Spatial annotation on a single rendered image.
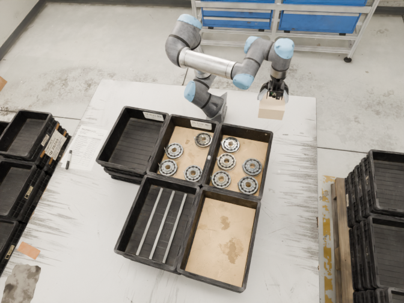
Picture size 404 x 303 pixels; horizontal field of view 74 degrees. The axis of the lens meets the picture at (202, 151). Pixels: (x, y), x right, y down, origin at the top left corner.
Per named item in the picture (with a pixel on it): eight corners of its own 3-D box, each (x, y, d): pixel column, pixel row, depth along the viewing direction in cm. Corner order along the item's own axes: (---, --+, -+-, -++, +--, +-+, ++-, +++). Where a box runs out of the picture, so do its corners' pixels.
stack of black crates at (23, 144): (50, 139, 254) (18, 108, 215) (79, 142, 249) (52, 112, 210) (29, 177, 235) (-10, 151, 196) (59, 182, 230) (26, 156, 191)
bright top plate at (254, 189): (240, 175, 142) (240, 174, 141) (259, 178, 140) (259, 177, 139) (237, 192, 137) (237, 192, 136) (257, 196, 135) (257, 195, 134)
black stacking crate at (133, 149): (130, 117, 173) (124, 106, 163) (173, 125, 167) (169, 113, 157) (103, 171, 155) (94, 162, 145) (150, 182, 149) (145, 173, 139)
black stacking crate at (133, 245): (151, 183, 149) (145, 174, 139) (202, 195, 142) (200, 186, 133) (121, 256, 130) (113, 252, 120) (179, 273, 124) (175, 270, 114)
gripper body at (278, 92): (265, 100, 125) (269, 80, 114) (266, 86, 129) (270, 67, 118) (282, 101, 123) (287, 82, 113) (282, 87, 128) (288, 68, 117)
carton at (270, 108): (260, 94, 144) (261, 83, 137) (283, 95, 142) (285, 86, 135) (257, 118, 136) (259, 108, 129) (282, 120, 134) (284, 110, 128)
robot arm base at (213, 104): (209, 106, 184) (198, 99, 180) (223, 94, 174) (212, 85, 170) (207, 122, 174) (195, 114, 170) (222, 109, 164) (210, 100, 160)
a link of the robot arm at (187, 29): (194, 87, 175) (163, 33, 124) (205, 68, 177) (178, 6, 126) (210, 93, 172) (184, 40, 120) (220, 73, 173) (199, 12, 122)
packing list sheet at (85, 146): (79, 125, 188) (78, 124, 187) (109, 128, 184) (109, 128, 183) (58, 166, 172) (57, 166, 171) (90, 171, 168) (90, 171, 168)
